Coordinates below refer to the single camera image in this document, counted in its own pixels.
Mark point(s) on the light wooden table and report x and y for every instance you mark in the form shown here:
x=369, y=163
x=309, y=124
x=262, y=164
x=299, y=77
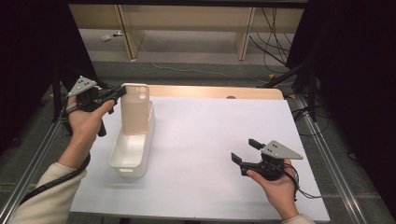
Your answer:
x=211, y=91

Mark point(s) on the black curtain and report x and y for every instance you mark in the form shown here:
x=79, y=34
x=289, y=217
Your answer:
x=355, y=77
x=34, y=56

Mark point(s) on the white plastic storage bin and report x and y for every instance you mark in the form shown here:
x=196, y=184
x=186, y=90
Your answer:
x=132, y=152

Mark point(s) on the person's right hand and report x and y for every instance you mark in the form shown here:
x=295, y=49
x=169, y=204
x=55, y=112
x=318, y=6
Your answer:
x=280, y=189

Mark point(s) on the light wooden shelf unit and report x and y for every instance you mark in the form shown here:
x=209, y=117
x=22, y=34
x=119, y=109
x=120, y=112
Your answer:
x=186, y=18

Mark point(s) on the person's left hand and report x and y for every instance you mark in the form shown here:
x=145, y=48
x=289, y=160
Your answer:
x=84, y=124

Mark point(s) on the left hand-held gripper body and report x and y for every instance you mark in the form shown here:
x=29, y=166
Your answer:
x=88, y=96

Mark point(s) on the small grey floor object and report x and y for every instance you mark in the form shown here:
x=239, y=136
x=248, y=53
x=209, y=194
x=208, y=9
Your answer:
x=106, y=38

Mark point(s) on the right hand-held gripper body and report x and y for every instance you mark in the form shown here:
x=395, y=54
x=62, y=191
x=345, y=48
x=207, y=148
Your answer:
x=274, y=165

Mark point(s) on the white table sheet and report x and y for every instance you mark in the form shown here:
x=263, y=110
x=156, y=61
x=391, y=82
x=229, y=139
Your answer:
x=218, y=174

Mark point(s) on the beige phone case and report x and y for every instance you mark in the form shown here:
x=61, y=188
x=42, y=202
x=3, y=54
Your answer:
x=134, y=109

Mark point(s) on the metal floor rail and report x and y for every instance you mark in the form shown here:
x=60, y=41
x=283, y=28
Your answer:
x=31, y=165
x=330, y=158

